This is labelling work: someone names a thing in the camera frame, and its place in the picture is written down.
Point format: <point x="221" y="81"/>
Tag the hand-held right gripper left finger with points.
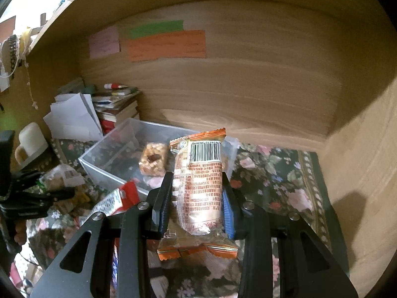
<point x="163" y="199"/>

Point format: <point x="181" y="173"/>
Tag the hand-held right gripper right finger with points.
<point x="228" y="214"/>

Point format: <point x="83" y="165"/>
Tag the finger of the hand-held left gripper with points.
<point x="46" y="195"/>

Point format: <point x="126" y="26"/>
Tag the clear green-label snack packet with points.
<point x="63" y="177"/>

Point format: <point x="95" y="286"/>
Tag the orange snack bar packet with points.
<point x="198" y="186"/>

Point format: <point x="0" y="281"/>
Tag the clear plastic storage box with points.
<point x="124" y="149"/>

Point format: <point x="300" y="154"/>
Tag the person's left hand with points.
<point x="19" y="232"/>

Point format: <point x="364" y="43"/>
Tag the pink wrapped snack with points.
<point x="153" y="181"/>

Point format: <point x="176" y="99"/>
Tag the white mug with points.
<point x="31" y="141"/>

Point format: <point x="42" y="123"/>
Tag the clear-wrapped nut brittle bar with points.
<point x="152" y="160"/>

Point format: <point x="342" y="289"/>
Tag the red and white snack packet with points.
<point x="119" y="200"/>

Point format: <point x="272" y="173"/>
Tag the dark floral tablecloth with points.
<point x="279" y="186"/>

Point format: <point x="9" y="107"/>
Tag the white folded paper sheets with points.
<point x="73" y="118"/>

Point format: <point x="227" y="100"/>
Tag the stack of books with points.
<point x="116" y="108"/>

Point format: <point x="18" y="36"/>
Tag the red and white tube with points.
<point x="115" y="85"/>

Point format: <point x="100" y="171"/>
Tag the orange sticky note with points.
<point x="167" y="46"/>

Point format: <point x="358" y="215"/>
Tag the pink sticky note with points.
<point x="104" y="42"/>

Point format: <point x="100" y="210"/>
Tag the green sticky note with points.
<point x="156" y="28"/>

